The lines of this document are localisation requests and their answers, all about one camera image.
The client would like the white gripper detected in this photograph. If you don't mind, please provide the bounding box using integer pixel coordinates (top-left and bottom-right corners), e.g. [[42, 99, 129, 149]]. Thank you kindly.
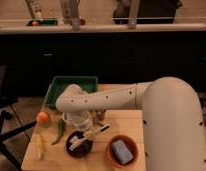
[[68, 111, 93, 132]]

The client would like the white dish brush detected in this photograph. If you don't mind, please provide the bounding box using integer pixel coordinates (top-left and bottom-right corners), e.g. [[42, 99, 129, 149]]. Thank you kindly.
[[69, 124, 110, 151]]

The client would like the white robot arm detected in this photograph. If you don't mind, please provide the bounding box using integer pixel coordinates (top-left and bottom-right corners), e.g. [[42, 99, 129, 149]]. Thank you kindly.
[[56, 77, 206, 171]]

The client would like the dark purple bowl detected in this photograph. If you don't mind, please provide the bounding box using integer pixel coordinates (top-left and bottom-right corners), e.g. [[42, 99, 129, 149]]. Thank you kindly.
[[66, 131, 93, 158]]

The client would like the orange bowl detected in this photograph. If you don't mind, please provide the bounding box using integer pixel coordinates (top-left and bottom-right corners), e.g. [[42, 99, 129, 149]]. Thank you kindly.
[[105, 135, 139, 168]]

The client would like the white cup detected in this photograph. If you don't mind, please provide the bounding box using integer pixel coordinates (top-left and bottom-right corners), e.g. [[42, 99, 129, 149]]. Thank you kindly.
[[62, 113, 69, 123]]

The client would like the green chili pepper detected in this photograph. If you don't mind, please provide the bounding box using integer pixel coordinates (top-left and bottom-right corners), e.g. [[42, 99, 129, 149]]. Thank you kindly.
[[51, 119, 65, 145]]

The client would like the red tomato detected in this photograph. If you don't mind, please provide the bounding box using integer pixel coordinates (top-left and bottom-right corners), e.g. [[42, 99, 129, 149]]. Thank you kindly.
[[36, 111, 50, 124]]

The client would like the green tray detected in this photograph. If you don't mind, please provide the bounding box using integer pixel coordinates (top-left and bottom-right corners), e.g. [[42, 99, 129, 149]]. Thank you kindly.
[[44, 76, 98, 110]]

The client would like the blue sponge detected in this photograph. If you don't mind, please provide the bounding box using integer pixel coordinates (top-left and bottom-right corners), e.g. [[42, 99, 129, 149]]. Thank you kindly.
[[112, 140, 134, 165]]

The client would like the black chair frame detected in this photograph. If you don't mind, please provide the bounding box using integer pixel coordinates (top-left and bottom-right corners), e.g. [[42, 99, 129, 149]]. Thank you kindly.
[[0, 100, 36, 171]]

